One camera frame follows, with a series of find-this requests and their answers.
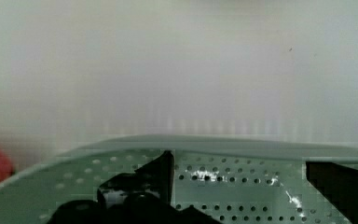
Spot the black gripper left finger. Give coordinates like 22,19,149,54
47,151,222,224

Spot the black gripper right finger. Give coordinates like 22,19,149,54
306,161,358,224

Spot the green perforated strainer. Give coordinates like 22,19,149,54
0,135,358,224

